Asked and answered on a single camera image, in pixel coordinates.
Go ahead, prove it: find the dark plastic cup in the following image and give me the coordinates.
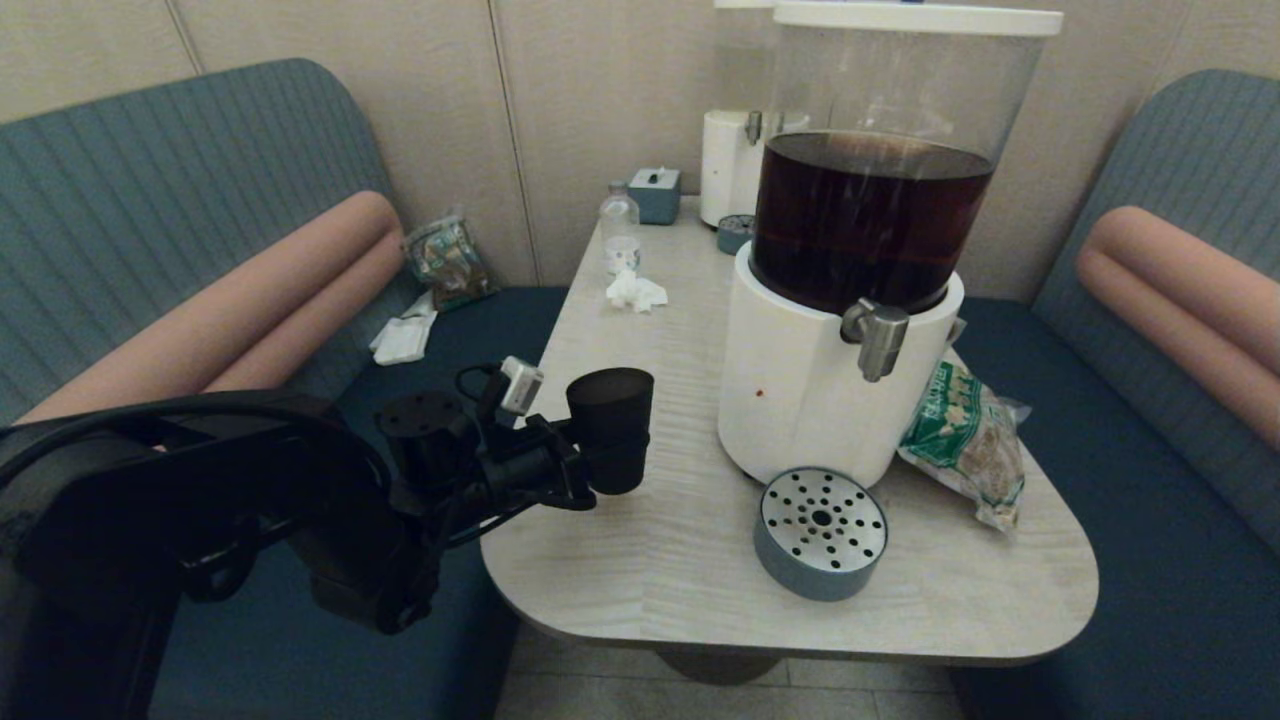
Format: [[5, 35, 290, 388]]
[[566, 367, 655, 496]]

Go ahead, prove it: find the steel dispenser tap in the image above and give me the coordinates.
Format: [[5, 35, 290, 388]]
[[840, 300, 909, 383]]

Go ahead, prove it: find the white napkin pack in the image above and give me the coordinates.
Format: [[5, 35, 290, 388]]
[[369, 290, 439, 366]]

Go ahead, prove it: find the crumpled white tissue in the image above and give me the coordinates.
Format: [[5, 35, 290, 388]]
[[606, 268, 670, 313]]

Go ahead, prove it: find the dark snack bag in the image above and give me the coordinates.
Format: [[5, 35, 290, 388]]
[[402, 210, 498, 311]]

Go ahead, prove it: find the clear plastic bottle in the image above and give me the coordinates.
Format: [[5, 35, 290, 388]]
[[600, 180, 642, 275]]

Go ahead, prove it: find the large white tea dispenser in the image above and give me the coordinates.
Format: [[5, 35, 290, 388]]
[[715, 0, 1064, 488]]

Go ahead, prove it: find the pink cylindrical bolster cushion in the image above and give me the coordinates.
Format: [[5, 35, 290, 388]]
[[15, 190, 406, 426], [1077, 206, 1280, 451]]

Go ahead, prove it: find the blue-grey tissue box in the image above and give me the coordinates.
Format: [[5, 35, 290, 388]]
[[629, 166, 683, 225]]

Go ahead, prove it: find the round blue-grey perforated drip tray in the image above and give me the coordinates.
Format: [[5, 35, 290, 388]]
[[752, 467, 889, 602]]

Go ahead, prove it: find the small white drink dispenser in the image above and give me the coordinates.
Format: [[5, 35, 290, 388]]
[[700, 0, 801, 229]]

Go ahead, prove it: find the green label snack bag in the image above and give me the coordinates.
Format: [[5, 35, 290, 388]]
[[897, 355, 1031, 534]]

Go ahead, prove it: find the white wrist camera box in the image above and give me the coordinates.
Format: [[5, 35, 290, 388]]
[[498, 356, 545, 417]]

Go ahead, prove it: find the short black camera cable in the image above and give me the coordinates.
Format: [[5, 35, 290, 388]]
[[455, 364, 506, 401]]

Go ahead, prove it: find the bronze table pedestal base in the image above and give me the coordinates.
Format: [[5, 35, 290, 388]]
[[655, 650, 786, 687]]

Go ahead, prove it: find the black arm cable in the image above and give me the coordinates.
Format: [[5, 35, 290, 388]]
[[0, 395, 346, 481]]

